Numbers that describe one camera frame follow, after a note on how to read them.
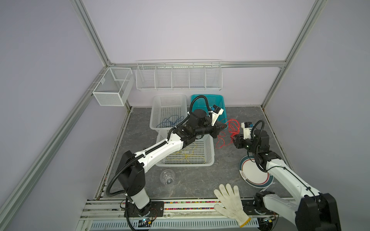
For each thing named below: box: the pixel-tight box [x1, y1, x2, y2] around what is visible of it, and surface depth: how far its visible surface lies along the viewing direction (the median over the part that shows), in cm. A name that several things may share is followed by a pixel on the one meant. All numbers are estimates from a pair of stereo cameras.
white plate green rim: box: [238, 154, 275, 189], surface depth 84 cm
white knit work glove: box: [213, 183, 252, 228], surface depth 76 cm
